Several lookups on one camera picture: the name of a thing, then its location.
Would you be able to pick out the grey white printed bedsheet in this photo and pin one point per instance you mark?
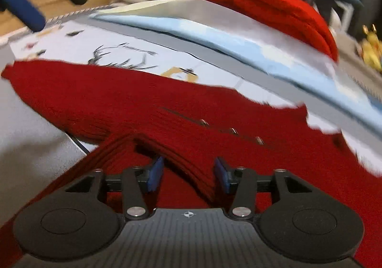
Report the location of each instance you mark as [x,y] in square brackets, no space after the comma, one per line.
[33,152]

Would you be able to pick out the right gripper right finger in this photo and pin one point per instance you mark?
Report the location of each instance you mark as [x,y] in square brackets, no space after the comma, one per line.
[231,179]

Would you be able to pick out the bright red folded sweater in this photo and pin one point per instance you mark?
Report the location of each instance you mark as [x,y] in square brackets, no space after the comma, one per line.
[295,18]

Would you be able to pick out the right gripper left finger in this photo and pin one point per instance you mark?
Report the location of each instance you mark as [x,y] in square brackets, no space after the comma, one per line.
[147,177]

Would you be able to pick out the yellow plush toy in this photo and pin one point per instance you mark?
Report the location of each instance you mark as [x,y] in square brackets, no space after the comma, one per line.
[371,48]

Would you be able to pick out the dark red knit garment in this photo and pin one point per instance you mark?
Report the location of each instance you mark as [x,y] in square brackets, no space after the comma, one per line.
[132,116]

